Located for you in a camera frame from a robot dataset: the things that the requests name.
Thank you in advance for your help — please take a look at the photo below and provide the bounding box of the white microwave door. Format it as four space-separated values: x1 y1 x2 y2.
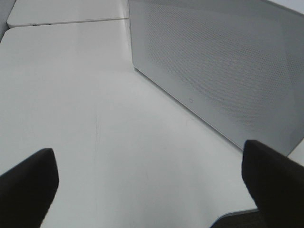
128 0 304 155

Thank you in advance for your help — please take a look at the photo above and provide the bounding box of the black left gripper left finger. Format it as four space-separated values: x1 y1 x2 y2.
0 148 59 228

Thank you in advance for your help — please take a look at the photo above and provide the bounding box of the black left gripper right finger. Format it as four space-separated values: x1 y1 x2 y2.
241 140 304 228

